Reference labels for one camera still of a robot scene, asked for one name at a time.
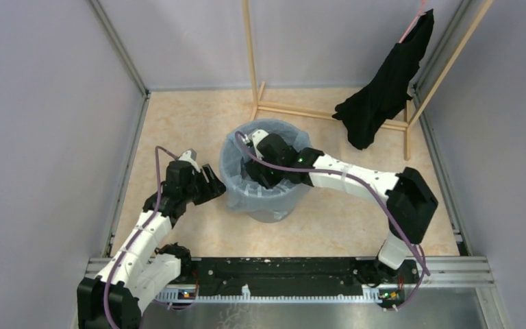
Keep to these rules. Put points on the grey plastic trash bin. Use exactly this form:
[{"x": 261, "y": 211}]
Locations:
[{"x": 272, "y": 213}]

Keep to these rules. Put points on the light blue trash bag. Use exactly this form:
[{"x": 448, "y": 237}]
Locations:
[{"x": 245, "y": 190}]

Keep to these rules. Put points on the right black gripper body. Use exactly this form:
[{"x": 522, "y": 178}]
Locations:
[{"x": 272, "y": 175}]

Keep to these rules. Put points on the wooden clothes rack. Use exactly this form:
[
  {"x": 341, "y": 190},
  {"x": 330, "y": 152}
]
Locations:
[{"x": 465, "y": 21}]

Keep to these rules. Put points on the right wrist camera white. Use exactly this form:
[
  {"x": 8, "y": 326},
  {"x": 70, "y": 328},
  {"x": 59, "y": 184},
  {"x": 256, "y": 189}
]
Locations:
[{"x": 254, "y": 139}]

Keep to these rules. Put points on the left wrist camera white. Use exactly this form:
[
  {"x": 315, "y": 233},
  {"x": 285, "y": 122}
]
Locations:
[{"x": 190, "y": 156}]

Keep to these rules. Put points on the white slotted cable duct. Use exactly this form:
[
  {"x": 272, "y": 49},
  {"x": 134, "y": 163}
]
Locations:
[{"x": 173, "y": 295}]

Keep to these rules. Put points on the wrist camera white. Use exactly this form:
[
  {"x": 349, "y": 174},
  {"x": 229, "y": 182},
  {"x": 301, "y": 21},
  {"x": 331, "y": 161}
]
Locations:
[
  {"x": 190, "y": 156},
  {"x": 254, "y": 139}
]

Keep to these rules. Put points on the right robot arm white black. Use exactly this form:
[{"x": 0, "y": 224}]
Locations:
[{"x": 405, "y": 198}]

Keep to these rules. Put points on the black hanging garment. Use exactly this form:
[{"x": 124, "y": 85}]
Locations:
[{"x": 386, "y": 94}]

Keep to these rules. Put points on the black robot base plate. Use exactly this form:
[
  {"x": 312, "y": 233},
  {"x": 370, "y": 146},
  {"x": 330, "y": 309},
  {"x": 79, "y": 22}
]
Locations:
[{"x": 291, "y": 277}]

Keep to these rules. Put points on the pink clothes hanger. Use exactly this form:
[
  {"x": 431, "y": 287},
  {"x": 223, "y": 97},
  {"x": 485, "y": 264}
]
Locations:
[{"x": 421, "y": 11}]

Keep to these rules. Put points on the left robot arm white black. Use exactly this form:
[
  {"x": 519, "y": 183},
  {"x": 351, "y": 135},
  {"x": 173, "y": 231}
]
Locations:
[{"x": 118, "y": 295}]

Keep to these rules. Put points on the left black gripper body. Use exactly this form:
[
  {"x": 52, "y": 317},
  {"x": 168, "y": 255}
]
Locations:
[{"x": 199, "y": 190}]

